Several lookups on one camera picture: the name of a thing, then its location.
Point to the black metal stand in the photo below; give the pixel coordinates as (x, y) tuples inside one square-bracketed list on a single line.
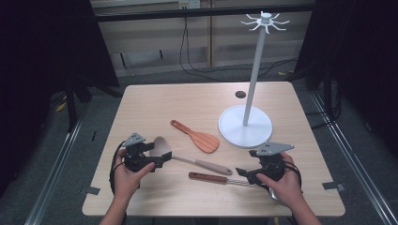
[(71, 103)]

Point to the wooden rice paddle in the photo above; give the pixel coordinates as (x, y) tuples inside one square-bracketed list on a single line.
[(203, 140)]

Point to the white wall socket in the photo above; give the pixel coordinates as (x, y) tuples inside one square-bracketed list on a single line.
[(189, 3)]

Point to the black curtain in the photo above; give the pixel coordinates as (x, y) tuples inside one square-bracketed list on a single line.
[(47, 62), (359, 62)]

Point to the grey tape piece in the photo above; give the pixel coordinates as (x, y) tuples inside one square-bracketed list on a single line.
[(91, 190), (334, 186)]

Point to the person's left hand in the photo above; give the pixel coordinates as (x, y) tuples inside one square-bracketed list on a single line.
[(128, 181)]

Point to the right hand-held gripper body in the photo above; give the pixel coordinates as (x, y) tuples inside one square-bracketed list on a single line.
[(271, 162)]

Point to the metal floor rail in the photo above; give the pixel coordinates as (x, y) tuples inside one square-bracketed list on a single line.
[(353, 162), (53, 175)]

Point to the person's right hand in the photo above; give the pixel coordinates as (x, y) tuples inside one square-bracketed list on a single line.
[(283, 187)]

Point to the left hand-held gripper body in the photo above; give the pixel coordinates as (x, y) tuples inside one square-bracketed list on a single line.
[(135, 157)]

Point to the yellow floor tape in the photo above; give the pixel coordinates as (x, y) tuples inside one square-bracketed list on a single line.
[(61, 107)]

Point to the white utensil rack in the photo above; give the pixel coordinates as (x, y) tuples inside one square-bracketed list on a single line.
[(244, 125)]

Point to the dark round table grommet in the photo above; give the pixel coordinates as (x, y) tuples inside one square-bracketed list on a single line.
[(240, 94)]

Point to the black horizontal bar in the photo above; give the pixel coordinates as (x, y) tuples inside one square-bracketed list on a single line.
[(200, 12)]

